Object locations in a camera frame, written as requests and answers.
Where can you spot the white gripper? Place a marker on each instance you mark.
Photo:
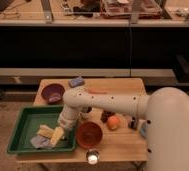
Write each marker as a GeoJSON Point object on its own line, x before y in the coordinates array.
{"type": "Point", "coordinates": [65, 124]}

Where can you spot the orange apple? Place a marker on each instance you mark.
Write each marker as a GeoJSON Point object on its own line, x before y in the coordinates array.
{"type": "Point", "coordinates": [113, 122]}

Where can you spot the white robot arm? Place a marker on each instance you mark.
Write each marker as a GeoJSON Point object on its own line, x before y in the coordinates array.
{"type": "Point", "coordinates": [167, 121]}

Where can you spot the red bowl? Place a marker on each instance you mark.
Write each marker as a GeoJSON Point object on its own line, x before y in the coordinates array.
{"type": "Point", "coordinates": [88, 135]}

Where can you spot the purple bowl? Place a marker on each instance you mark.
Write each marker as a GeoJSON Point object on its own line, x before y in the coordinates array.
{"type": "Point", "coordinates": [53, 93]}

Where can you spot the grey purple cloth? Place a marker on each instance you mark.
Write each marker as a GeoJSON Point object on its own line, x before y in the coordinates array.
{"type": "Point", "coordinates": [39, 141]}

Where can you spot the green plastic tray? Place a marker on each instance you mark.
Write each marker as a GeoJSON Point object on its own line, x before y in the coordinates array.
{"type": "Point", "coordinates": [27, 125]}

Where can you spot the white mug with utensils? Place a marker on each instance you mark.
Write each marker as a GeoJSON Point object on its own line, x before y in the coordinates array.
{"type": "Point", "coordinates": [85, 112]}

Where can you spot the silver metal cup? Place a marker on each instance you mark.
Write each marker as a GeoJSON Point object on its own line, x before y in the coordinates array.
{"type": "Point", "coordinates": [92, 156]}

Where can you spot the dark purple eggplant toy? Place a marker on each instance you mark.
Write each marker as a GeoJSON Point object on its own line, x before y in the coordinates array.
{"type": "Point", "coordinates": [105, 115]}

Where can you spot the blue sponge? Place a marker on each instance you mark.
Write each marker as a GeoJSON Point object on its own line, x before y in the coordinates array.
{"type": "Point", "coordinates": [78, 81]}

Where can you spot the orange carrot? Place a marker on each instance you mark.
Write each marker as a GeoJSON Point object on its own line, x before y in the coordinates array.
{"type": "Point", "coordinates": [96, 91]}

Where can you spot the wooden table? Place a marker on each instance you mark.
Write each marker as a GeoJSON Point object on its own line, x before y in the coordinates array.
{"type": "Point", "coordinates": [122, 145]}

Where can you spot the white black small box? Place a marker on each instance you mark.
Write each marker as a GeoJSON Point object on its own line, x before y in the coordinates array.
{"type": "Point", "coordinates": [133, 123]}

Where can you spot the blue round object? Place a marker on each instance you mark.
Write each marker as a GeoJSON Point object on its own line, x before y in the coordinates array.
{"type": "Point", "coordinates": [143, 130]}

